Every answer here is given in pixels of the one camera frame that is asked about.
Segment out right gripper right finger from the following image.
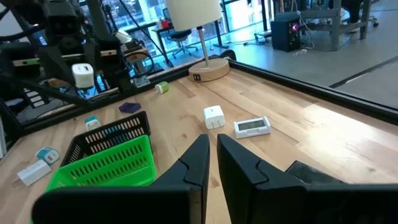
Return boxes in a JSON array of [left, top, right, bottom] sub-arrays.
[[216, 134, 398, 224]]

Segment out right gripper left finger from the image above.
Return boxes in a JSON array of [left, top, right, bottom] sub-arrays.
[[30, 134, 211, 224]]

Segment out white cube USB charger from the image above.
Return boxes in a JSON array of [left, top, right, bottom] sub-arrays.
[[72, 63, 95, 90]]

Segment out purple white block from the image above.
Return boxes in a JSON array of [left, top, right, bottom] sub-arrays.
[[233, 116, 272, 139]]

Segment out teal white wall charger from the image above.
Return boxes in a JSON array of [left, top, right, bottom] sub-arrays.
[[85, 116, 101, 131]]

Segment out large white wall charger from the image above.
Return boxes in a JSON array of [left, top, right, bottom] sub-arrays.
[[203, 105, 226, 130]]

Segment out dark blue white-edged device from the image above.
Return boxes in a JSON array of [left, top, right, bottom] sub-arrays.
[[118, 101, 142, 114]]

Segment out teal white round charger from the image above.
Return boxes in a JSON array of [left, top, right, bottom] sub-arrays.
[[35, 146, 61, 165]]

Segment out black office chair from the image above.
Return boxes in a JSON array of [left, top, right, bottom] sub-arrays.
[[167, 29, 200, 60]]

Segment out black office desk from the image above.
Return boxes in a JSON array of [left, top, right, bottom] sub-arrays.
[[152, 20, 230, 68]]

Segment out green plastic basket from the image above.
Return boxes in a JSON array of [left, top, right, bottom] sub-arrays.
[[29, 134, 157, 224]]

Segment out black plastic basket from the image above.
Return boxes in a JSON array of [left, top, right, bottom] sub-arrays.
[[60, 111, 152, 167]]

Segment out white shade wooden table lamp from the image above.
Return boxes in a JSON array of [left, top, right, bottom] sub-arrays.
[[164, 0, 231, 83]]

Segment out black computer tower pink light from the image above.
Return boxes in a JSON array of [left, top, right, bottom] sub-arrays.
[[270, 15, 302, 53]]

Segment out grey metal workbench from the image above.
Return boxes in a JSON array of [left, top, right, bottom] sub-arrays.
[[298, 0, 374, 52]]

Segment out person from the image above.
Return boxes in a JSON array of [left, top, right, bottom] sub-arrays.
[[340, 0, 365, 34]]

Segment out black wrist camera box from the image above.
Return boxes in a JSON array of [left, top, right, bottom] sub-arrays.
[[46, 0, 85, 43]]

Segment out black aluminium rig frame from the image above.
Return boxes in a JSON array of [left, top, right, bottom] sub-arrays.
[[0, 55, 398, 147]]

